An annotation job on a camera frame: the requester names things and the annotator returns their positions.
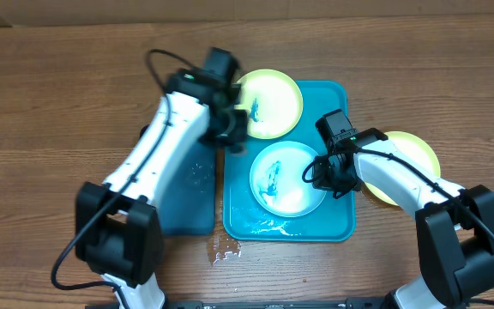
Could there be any teal plastic serving tray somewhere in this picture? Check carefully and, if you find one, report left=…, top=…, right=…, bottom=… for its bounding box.
left=223, top=80, right=355, bottom=242

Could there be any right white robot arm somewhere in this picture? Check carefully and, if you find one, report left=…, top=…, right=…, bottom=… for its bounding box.
left=305, top=125, right=494, bottom=308

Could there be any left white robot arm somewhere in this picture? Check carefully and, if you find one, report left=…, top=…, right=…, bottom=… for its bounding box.
left=67, top=64, right=247, bottom=308

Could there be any yellow-green plate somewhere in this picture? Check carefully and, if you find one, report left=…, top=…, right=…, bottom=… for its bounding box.
left=236, top=69, right=304, bottom=139
left=360, top=130, right=442, bottom=208

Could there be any black water tray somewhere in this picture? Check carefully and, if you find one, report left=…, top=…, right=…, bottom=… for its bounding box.
left=137, top=124, right=219, bottom=237

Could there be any light blue plate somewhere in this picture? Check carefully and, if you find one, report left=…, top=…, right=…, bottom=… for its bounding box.
left=250, top=141, right=326, bottom=218

